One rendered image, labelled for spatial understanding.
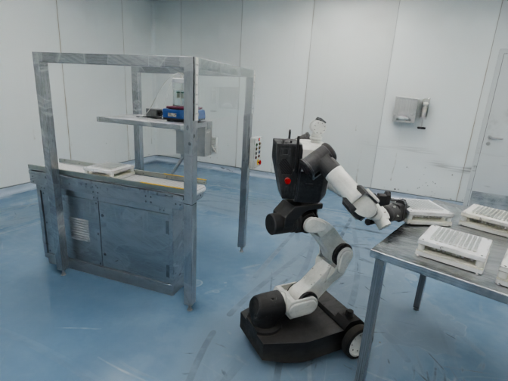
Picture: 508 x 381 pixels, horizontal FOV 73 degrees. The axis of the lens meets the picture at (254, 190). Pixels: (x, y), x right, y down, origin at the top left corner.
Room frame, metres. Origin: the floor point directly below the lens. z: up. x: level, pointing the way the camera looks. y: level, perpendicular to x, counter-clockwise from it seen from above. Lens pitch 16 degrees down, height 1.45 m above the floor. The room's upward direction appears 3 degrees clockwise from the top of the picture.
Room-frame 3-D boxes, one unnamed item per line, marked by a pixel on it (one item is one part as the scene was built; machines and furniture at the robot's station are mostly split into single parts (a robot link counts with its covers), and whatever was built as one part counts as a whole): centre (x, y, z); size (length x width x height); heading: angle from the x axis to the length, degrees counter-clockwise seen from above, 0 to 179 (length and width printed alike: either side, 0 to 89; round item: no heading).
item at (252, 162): (2.96, 0.01, 0.94); 0.17 x 0.06 x 0.26; 162
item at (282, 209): (1.75, -0.22, 0.81); 0.28 x 0.13 x 0.18; 117
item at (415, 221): (1.82, -0.92, 0.84); 0.24 x 0.24 x 0.02; 4
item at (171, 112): (2.26, 0.47, 1.28); 0.21 x 0.20 x 0.09; 162
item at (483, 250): (1.37, -0.87, 0.88); 0.25 x 0.24 x 0.02; 142
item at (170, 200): (2.40, 1.02, 0.74); 1.30 x 0.29 x 0.10; 72
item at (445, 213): (1.82, -0.92, 0.88); 0.25 x 0.24 x 0.02; 94
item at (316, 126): (1.77, -0.30, 1.28); 0.10 x 0.07 x 0.09; 4
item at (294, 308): (1.78, -0.28, 0.28); 0.21 x 0.20 x 0.13; 117
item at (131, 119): (2.26, 0.66, 1.22); 0.62 x 0.38 x 0.04; 72
